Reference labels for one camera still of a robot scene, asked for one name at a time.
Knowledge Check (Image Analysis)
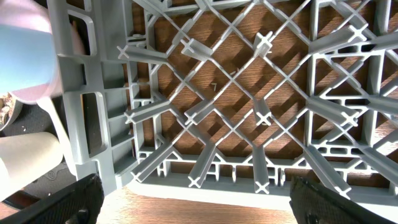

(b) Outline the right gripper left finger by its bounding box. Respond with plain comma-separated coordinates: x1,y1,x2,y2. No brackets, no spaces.
1,174,104,224

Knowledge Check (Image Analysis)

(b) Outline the round black tray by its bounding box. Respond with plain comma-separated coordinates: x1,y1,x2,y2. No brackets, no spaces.
1,105,76,210

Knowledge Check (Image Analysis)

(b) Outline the white paper cup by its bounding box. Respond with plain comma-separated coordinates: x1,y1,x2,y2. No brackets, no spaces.
1,132,63,200

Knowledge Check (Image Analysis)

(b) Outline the pink bowl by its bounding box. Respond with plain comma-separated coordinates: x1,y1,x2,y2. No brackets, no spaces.
1,0,62,104

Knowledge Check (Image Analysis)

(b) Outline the blue cup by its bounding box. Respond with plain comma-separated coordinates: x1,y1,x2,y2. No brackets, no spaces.
1,24,57,93

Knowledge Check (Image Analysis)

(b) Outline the grey dishwasher rack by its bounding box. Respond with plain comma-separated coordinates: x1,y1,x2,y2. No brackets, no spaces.
48,0,397,220

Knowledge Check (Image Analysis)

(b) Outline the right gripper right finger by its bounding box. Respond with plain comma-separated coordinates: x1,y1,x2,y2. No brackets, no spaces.
290,177,397,224

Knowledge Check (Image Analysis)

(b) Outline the grey plate with rice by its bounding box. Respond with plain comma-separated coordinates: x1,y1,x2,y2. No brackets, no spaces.
1,92,23,131

